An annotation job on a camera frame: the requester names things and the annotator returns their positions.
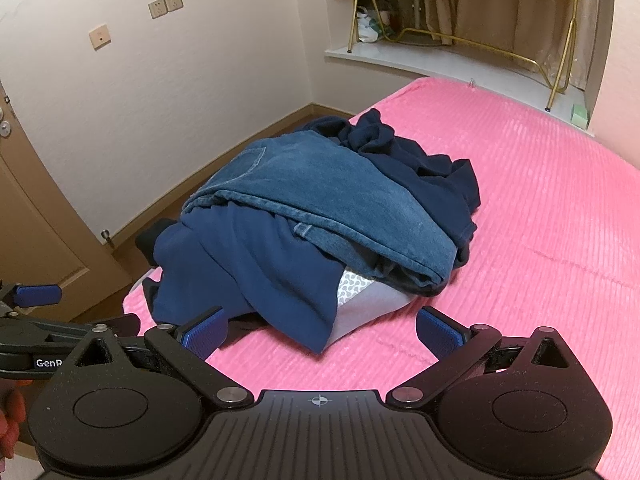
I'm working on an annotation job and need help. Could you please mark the blue denim jeans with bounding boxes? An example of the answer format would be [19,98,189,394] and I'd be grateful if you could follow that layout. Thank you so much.
[182,131,457,296]

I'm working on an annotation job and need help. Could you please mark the gold metal clothes rack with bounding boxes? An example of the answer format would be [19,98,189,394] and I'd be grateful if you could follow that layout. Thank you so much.
[347,0,590,102]

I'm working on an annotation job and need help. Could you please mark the person's left hand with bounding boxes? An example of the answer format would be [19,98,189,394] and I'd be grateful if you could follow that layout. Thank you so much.
[1,379,32,458]

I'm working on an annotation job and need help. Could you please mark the brown wooden door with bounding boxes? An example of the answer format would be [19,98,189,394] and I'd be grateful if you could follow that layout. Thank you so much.
[1,92,131,321]

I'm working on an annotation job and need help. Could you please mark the navy blue sweatshirt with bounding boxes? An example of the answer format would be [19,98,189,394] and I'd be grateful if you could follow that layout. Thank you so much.
[151,203,345,353]

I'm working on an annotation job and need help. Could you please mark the white patterned garment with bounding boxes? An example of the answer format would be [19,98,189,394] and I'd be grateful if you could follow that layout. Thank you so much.
[326,270,416,347]

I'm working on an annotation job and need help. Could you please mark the pink ribbed bed blanket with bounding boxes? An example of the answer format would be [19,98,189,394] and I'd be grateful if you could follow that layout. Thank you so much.
[121,77,640,480]

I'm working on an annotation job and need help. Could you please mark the dark navy garment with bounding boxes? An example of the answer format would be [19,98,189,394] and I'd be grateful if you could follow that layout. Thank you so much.
[304,108,480,269]

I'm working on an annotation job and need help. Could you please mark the small green box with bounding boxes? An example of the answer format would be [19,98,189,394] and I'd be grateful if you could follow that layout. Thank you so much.
[570,103,589,130]

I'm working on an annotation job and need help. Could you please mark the white plastic bag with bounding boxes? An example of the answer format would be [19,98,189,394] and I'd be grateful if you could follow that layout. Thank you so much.
[356,6,393,44]

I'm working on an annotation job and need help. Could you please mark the beige curtain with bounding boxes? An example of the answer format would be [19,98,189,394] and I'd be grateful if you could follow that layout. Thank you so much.
[425,0,599,89]

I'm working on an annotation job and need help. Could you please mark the double wall socket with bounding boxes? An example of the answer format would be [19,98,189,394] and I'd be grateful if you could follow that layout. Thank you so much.
[148,0,183,20]

